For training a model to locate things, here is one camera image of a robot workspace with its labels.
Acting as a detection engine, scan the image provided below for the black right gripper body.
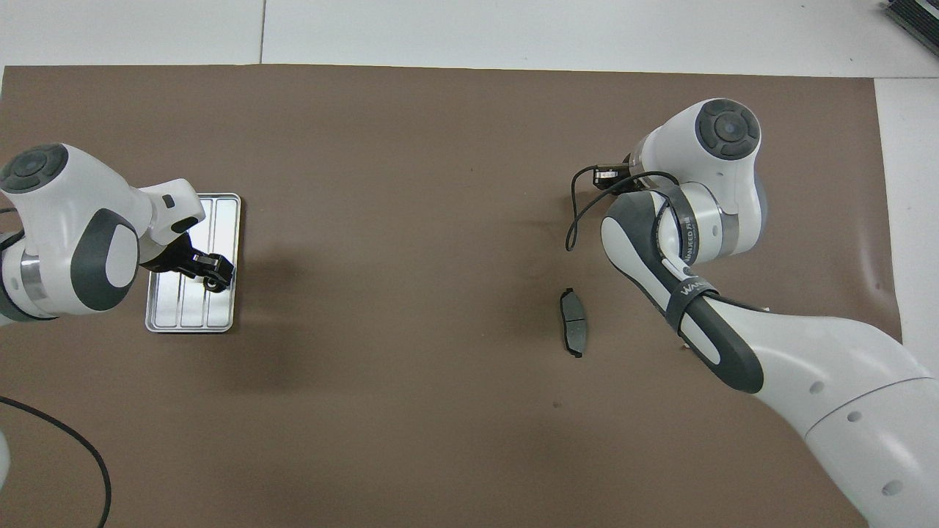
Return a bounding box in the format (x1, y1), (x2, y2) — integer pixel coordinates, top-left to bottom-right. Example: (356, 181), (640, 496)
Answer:
(593, 164), (635, 193)

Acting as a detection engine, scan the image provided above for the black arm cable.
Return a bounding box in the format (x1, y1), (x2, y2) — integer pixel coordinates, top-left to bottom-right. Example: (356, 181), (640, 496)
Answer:
(0, 396), (112, 528)
(565, 167), (683, 254)

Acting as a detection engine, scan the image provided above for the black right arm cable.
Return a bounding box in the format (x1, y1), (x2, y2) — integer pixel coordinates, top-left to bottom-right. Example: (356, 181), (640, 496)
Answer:
(565, 167), (683, 254)

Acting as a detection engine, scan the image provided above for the dark ribbed device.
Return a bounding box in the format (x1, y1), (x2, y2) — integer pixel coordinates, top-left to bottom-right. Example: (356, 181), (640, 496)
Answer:
(884, 0), (939, 58)

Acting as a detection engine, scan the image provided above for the brown table mat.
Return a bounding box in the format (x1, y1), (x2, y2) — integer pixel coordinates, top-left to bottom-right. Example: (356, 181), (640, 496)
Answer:
(0, 65), (921, 528)

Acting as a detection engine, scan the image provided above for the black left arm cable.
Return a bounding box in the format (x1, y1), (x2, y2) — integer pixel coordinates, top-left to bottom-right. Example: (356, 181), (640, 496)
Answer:
(0, 396), (112, 528)

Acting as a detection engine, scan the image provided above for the long curved dark brake pad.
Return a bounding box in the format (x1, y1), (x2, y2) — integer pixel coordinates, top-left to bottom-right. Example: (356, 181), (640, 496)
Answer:
(559, 287), (590, 359)

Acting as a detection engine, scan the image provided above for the silver metal tray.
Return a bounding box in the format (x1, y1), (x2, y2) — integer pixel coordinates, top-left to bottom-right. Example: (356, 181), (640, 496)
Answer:
(145, 193), (243, 334)

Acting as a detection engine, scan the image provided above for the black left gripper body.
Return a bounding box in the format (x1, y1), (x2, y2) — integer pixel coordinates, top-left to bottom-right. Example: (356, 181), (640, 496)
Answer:
(139, 231), (200, 279)

